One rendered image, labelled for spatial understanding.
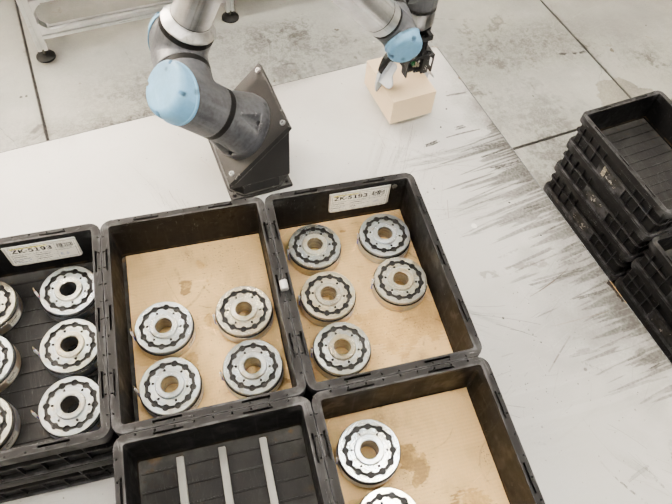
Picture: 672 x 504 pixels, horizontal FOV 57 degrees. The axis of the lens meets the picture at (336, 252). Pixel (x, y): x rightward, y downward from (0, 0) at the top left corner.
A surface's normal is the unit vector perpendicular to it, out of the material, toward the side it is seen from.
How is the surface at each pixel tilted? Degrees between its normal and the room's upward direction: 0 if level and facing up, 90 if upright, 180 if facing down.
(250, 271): 0
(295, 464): 0
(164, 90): 46
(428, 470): 0
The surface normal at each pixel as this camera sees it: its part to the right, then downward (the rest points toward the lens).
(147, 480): 0.05, -0.54
